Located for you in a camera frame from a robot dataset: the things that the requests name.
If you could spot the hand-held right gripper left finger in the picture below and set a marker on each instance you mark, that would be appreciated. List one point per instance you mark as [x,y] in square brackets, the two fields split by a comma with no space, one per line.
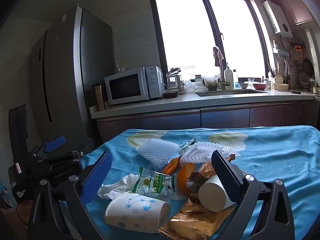
[96,177]

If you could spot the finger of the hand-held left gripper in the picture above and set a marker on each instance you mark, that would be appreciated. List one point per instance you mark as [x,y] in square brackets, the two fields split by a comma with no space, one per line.
[83,147]
[53,143]

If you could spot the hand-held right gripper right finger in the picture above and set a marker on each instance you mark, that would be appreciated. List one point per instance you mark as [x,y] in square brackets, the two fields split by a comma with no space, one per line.
[226,176]

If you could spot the white tissue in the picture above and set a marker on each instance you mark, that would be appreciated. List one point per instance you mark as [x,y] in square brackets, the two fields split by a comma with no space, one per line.
[115,188]

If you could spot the plain white paper cup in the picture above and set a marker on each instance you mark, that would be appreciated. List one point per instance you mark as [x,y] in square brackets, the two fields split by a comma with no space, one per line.
[212,195]

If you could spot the white foam fruit net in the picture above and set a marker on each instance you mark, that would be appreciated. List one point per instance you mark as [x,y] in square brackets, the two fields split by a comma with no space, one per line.
[157,150]
[200,152]

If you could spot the large gold snack wrapper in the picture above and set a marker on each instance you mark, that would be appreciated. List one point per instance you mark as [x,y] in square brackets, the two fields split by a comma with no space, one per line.
[195,221]

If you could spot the long orange peel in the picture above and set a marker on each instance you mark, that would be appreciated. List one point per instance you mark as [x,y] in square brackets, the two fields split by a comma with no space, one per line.
[171,166]

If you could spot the green white snack wrapper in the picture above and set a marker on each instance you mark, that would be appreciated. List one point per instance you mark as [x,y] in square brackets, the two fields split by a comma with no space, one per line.
[155,183]

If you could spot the small gold snack wrapper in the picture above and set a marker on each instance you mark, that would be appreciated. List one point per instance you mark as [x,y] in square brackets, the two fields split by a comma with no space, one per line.
[206,171]

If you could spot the curled orange peel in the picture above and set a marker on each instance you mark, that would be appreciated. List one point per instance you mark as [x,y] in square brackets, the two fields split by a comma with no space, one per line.
[183,178]

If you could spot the small green foil wrapper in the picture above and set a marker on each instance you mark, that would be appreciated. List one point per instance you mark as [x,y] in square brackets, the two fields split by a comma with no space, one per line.
[188,144]

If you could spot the blue dotted paper cup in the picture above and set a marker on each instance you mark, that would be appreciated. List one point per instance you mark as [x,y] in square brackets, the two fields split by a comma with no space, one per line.
[135,211]

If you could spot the bronze travel tumbler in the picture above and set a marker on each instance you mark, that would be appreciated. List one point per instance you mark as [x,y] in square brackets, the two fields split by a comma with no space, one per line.
[99,97]

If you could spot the blue floral tablecloth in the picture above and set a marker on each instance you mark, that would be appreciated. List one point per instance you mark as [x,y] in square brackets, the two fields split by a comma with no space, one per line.
[275,155]

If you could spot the brown base cabinets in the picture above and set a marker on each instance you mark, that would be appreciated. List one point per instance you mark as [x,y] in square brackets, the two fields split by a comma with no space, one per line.
[225,117]

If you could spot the grey refrigerator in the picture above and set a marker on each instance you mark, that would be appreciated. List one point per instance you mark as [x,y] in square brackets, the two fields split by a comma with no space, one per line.
[65,80]

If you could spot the white microwave oven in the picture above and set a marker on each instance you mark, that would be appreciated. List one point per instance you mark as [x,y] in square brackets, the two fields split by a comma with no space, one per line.
[125,87]

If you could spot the kitchen sink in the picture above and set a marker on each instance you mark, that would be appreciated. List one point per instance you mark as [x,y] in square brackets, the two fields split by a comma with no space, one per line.
[230,92]

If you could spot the small ornament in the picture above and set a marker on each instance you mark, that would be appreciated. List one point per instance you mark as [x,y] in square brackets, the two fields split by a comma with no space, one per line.
[120,68]

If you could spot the white kitchen countertop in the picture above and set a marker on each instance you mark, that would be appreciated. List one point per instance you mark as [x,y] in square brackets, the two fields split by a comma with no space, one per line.
[175,103]

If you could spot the dark food container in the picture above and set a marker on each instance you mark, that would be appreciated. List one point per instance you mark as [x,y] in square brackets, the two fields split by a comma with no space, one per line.
[212,86]

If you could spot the white bowl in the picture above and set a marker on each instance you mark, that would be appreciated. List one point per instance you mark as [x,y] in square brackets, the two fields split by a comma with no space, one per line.
[243,85]

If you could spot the clear plastic bags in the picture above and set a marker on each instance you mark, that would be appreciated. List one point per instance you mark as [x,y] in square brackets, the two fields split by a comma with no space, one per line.
[195,86]

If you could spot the red bowl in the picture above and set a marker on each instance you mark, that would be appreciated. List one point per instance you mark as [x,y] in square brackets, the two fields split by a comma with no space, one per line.
[260,86]

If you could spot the white soap bottle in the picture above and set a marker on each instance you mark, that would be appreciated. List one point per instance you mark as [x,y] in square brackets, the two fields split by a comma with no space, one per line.
[228,78]

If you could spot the steel kitchen faucet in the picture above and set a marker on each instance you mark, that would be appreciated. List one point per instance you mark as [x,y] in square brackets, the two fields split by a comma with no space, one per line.
[222,77]

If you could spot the dark lidded bowl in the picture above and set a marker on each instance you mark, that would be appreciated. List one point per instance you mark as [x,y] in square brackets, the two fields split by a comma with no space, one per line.
[170,93]

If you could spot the cream cooking pot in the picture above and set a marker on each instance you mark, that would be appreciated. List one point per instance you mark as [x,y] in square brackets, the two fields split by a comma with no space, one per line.
[281,86]

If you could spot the white dotted utensil holder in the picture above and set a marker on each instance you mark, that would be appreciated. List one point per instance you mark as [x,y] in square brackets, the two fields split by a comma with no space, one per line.
[278,80]

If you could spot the glass electric kettle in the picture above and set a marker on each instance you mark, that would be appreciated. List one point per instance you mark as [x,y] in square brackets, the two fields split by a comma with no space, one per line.
[173,78]

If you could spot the cloth rag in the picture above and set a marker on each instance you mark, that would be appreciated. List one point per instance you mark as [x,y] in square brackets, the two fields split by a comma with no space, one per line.
[218,56]

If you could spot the black frying pan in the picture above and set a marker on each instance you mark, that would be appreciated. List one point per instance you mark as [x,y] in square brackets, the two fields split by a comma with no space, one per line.
[308,67]

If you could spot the orange grater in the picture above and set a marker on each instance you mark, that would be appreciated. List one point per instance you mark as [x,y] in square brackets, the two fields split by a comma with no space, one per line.
[298,52]

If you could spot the kitchen window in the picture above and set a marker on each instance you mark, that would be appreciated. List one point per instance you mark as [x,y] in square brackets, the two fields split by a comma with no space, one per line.
[185,30]

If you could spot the white water heater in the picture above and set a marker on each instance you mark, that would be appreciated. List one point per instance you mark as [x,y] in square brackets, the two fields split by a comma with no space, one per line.
[277,17]

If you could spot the pink wall cabinet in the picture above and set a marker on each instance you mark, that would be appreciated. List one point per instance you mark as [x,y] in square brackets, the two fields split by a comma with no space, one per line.
[295,7]

